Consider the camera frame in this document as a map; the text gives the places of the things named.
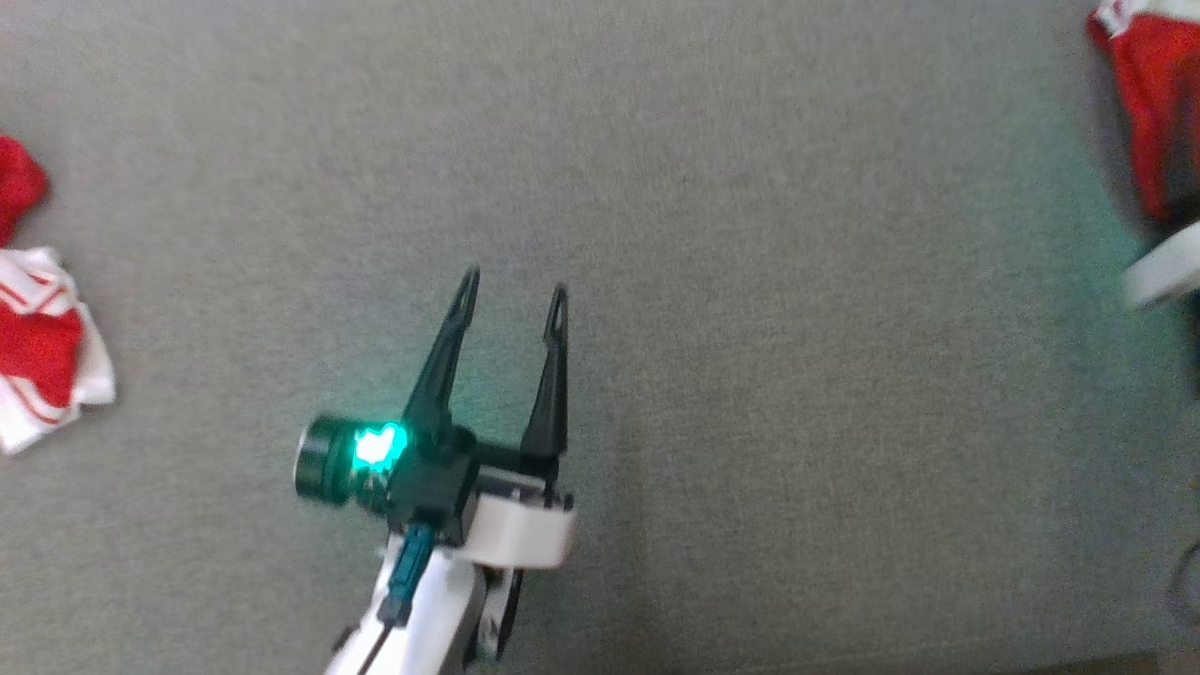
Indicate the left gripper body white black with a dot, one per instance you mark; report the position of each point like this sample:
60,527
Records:
441,487

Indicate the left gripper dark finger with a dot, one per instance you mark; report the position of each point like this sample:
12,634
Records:
445,366
553,394

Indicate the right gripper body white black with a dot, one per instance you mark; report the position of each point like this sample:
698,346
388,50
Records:
1167,267

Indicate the red shorts with white waistband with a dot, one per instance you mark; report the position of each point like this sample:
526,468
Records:
1162,103

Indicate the red and white basketball jersey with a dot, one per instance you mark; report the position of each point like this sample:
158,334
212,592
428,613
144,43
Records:
37,347

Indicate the grey fabric sofa seat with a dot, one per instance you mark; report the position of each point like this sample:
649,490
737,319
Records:
750,375

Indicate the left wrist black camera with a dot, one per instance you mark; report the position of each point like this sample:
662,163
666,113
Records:
328,464

